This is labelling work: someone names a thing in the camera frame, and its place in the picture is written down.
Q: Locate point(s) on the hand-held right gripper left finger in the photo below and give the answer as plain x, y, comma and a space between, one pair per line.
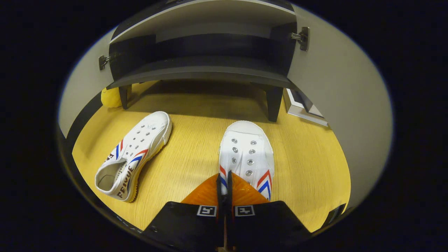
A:
219, 190

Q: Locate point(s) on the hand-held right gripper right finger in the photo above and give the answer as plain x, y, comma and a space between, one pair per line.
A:
229, 189

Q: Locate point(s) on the white canvas shoe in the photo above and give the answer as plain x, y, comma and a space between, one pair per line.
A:
140, 147
246, 150

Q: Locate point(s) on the grey shoe cabinet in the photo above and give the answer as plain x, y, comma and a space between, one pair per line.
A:
199, 70

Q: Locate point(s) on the grey shoe cabinet door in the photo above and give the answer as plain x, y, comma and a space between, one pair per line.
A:
80, 91
350, 115

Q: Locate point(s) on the yellow plush toy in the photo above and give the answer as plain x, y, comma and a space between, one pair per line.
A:
110, 98

